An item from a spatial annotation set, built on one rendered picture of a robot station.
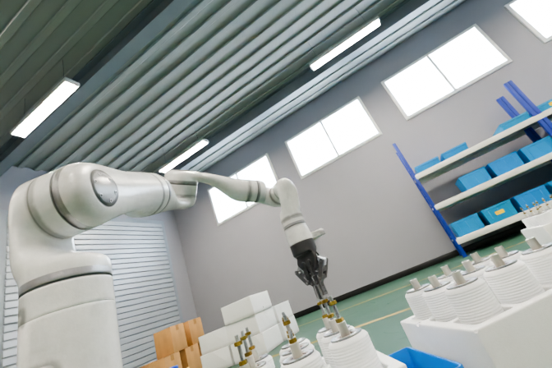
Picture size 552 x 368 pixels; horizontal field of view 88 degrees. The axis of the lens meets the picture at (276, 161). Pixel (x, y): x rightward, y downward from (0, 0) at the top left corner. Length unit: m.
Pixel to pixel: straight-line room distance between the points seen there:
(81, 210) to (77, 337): 0.14
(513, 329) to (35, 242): 0.85
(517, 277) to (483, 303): 0.11
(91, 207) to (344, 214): 5.62
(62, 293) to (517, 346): 0.80
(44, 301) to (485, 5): 7.22
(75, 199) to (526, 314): 0.86
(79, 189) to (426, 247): 5.53
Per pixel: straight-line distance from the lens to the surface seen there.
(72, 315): 0.40
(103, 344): 0.41
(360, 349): 0.75
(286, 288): 6.41
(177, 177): 0.82
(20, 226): 0.47
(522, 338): 0.85
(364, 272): 5.86
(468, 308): 0.85
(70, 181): 0.44
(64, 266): 0.41
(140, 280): 6.88
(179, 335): 4.53
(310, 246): 0.87
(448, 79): 6.37
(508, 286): 0.91
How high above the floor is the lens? 0.37
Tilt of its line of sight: 25 degrees up
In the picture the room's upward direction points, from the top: 23 degrees counter-clockwise
